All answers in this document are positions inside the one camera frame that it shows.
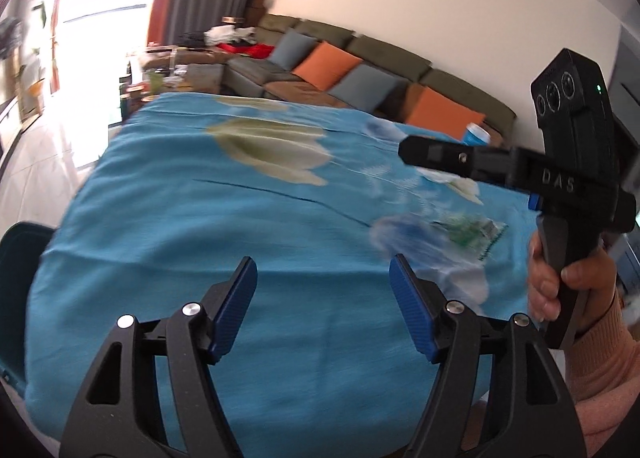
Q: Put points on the blue paper cup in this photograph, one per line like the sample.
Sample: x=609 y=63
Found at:
x=475 y=134

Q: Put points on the grey-blue cushion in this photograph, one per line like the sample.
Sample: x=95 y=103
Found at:
x=367 y=85

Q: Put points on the large orange cushion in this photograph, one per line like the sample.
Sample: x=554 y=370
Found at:
x=327 y=65

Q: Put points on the group of glass jars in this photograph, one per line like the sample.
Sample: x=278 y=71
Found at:
x=155 y=83

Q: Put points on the dark glass coffee table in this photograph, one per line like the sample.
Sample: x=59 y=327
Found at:
x=165 y=88

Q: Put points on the person's right forearm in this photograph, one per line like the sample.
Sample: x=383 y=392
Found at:
x=610 y=368

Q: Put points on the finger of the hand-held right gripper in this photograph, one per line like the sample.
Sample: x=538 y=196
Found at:
x=450 y=155

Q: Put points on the person's right hand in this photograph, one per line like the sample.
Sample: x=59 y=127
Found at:
x=592 y=283

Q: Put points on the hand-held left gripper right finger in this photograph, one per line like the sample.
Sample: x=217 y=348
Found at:
x=412 y=308

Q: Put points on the blue cushion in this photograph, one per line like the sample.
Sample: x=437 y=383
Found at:
x=295 y=50

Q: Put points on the olive green sofa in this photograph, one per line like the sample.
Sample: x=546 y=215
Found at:
x=390 y=53

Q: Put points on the green and white wrapper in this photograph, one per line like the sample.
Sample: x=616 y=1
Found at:
x=475 y=238

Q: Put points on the teal plastic bin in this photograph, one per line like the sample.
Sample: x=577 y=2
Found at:
x=20 y=278

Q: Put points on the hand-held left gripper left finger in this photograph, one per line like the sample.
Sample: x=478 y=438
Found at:
x=232 y=313

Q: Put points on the brown box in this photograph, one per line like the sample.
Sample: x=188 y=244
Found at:
x=257 y=9

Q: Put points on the blue floral tablecloth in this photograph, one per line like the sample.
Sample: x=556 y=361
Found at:
x=200 y=218

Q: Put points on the red cloth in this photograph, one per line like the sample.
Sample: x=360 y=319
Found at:
x=247 y=50

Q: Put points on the white cloth pile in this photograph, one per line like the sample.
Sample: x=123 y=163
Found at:
x=230 y=34

